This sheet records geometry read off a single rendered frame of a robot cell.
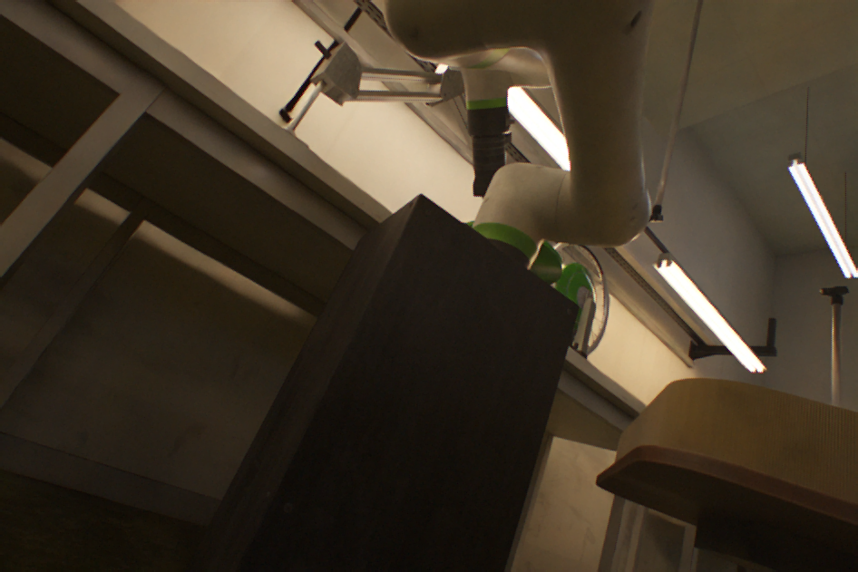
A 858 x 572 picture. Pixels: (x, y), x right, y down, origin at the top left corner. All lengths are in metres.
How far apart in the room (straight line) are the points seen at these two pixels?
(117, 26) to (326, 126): 1.27
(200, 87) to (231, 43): 1.23
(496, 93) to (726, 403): 0.76
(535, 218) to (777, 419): 0.51
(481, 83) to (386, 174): 1.20
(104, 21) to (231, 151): 0.25
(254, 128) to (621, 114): 0.59
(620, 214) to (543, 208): 0.13
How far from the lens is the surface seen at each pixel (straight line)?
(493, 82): 0.95
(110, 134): 0.86
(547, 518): 2.84
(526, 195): 0.77
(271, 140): 0.84
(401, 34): 0.53
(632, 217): 0.73
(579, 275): 1.93
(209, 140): 0.88
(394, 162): 2.14
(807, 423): 0.36
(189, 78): 0.86
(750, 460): 0.34
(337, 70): 1.00
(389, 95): 1.08
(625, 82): 0.53
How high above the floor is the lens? 0.50
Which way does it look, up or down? 21 degrees up
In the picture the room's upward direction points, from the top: 24 degrees clockwise
